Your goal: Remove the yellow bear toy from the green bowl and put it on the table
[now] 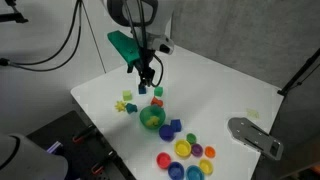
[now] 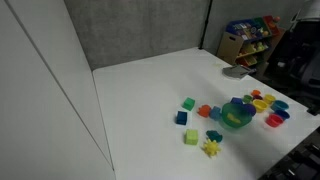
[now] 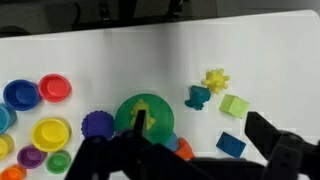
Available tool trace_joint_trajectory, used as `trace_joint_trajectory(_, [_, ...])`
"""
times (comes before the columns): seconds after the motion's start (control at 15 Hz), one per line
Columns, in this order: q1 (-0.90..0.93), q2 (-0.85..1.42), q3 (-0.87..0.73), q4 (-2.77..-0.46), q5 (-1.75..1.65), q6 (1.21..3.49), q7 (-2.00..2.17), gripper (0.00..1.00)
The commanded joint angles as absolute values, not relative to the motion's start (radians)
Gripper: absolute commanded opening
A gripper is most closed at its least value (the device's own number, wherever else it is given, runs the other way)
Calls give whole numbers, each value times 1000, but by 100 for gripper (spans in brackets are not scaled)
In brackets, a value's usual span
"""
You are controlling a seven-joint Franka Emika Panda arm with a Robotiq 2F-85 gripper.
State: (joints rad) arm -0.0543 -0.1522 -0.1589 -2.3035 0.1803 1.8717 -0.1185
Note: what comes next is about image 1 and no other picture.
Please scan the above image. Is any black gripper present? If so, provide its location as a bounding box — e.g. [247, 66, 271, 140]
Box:
[126, 46, 158, 87]

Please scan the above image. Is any yellow bear toy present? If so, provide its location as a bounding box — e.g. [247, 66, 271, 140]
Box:
[145, 115, 160, 129]

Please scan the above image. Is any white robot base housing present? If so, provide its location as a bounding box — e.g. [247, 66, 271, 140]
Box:
[0, 133, 69, 180]

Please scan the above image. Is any orange toy block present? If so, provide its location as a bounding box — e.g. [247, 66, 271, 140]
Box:
[150, 96, 164, 108]

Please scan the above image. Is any teal toy block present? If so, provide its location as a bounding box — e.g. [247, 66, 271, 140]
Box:
[125, 102, 138, 115]

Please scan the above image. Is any green plastic bowl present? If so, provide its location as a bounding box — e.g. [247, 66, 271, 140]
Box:
[139, 104, 167, 131]

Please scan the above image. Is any yellow star toy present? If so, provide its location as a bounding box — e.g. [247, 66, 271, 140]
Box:
[114, 100, 127, 113]

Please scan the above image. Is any blue toy block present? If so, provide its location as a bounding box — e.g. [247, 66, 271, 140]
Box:
[158, 124, 175, 142]

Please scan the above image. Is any lime green cube block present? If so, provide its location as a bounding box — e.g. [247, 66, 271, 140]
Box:
[122, 90, 133, 102]

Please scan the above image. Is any large blue cube block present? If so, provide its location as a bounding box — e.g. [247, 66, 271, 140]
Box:
[170, 119, 183, 133]

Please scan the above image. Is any small green cup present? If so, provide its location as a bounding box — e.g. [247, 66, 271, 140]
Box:
[185, 132, 198, 145]

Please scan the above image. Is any large yellow cup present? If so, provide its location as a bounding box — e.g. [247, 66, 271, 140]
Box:
[173, 139, 192, 159]

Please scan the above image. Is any red cup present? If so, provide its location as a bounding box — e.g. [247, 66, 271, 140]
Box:
[156, 152, 172, 170]

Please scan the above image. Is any red and black clamp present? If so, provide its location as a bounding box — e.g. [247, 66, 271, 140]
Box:
[91, 150, 118, 176]
[72, 124, 98, 145]

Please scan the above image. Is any purple cup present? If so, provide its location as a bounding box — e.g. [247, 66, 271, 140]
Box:
[190, 143, 204, 158]

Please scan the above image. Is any blue cup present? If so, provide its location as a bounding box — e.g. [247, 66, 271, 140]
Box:
[167, 161, 186, 180]

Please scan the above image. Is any orange cup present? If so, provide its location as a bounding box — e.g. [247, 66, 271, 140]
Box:
[204, 145, 217, 159]

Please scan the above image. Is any black base platform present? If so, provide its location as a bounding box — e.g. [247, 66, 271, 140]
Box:
[26, 110, 137, 180]

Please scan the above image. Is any small yellow cup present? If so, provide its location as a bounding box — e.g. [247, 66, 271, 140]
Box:
[198, 158, 214, 176]

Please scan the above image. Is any teal cup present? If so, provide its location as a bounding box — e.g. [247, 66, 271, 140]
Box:
[185, 164, 205, 180]

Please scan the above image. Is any pale yellow sticky note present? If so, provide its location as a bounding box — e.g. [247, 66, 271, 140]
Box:
[246, 108, 260, 120]

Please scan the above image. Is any grey metal mounting plate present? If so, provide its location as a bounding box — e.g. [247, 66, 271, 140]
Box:
[227, 117, 285, 162]

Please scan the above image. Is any black tripod pole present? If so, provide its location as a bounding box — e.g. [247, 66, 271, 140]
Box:
[277, 47, 320, 98]

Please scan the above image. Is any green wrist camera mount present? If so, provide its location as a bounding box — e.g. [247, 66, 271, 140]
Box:
[107, 30, 142, 66]

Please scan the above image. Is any thin black cable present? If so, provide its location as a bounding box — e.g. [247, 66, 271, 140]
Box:
[81, 0, 108, 74]

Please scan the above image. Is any thick black cable bundle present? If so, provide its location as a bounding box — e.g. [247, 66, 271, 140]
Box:
[0, 0, 83, 73]

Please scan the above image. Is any black camera stand bracket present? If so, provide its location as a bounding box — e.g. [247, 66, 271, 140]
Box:
[0, 0, 29, 24]

